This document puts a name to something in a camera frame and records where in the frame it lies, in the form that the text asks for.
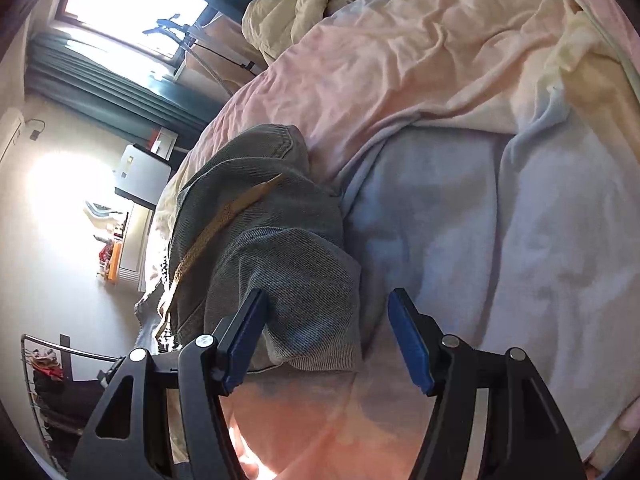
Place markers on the white red-striped box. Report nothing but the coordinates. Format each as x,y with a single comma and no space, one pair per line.
162,140

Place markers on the metal clothes rack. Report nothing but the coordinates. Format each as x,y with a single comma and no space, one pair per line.
55,400

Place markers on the pink duvet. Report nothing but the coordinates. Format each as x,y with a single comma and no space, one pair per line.
375,60

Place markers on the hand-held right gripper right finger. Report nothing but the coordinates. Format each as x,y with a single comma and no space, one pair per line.
410,345

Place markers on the orange box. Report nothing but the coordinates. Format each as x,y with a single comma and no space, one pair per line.
115,262

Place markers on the white air conditioner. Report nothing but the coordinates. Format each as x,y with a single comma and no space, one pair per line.
10,135

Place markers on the narrow teal curtain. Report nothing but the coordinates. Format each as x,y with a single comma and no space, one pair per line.
125,90

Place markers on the window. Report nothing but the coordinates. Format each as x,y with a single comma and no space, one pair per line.
115,0

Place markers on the white dressing table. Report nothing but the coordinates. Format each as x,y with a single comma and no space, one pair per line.
135,250

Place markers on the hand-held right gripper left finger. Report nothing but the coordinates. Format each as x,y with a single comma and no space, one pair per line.
245,345

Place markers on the grey-blue denim jeans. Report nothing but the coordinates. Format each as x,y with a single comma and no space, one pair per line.
290,260

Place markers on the brown belt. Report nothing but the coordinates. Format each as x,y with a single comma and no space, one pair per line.
225,220

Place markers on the white blanket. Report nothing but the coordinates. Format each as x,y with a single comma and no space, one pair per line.
500,235

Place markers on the black garment steamer stand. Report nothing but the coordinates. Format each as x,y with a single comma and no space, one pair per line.
170,25

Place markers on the white chair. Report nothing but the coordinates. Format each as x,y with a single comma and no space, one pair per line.
145,175

